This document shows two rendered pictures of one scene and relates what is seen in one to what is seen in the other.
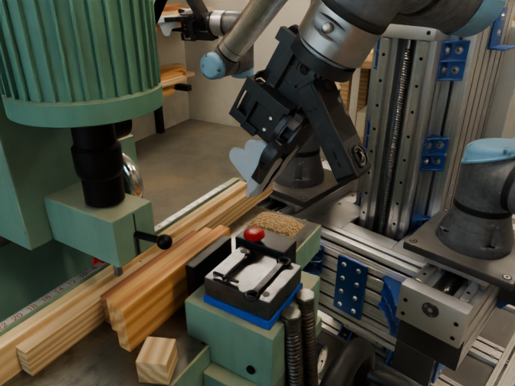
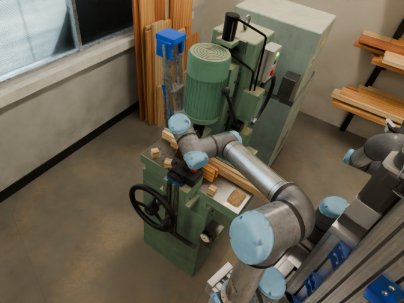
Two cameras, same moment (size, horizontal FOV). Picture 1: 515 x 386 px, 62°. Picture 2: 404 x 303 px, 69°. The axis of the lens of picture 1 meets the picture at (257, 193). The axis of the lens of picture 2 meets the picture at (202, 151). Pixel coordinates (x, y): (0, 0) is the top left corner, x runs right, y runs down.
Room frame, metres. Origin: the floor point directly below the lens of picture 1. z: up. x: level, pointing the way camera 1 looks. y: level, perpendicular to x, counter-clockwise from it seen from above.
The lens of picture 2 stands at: (0.47, -0.93, 2.02)
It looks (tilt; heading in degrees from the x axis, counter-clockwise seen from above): 43 degrees down; 86
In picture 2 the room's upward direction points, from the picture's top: 10 degrees clockwise
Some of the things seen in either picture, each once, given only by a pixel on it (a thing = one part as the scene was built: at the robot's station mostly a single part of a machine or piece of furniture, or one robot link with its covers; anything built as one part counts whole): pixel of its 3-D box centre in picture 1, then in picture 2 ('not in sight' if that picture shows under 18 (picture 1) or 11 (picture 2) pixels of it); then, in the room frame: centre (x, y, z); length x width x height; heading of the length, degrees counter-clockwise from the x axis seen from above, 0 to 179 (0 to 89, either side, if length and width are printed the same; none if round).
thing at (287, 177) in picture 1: (298, 161); (320, 226); (1.15, -0.12, 0.87); 0.15 x 0.15 x 0.10
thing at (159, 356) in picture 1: (157, 360); (168, 163); (0.38, 0.12, 0.92); 0.04 x 0.04 x 0.03; 83
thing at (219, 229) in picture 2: not in sight; (211, 234); (0.66, -0.05, 0.58); 0.12 x 0.08 x 0.08; 59
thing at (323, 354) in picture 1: (313, 361); (206, 236); (0.62, -0.11, 0.65); 0.06 x 0.04 x 0.08; 149
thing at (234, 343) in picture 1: (254, 312); (183, 183); (0.47, 0.00, 0.91); 0.15 x 0.14 x 0.09; 149
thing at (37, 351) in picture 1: (184, 245); (216, 168); (0.63, 0.13, 0.92); 0.60 x 0.02 x 0.04; 149
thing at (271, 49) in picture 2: not in sight; (267, 62); (0.80, 0.40, 1.40); 0.10 x 0.06 x 0.16; 59
